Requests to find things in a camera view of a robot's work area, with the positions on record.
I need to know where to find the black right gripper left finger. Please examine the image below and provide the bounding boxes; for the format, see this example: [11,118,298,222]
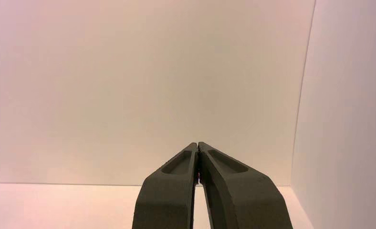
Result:
[132,142,198,229]

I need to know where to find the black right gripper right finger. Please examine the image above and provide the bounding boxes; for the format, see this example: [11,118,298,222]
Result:
[198,142,293,229]

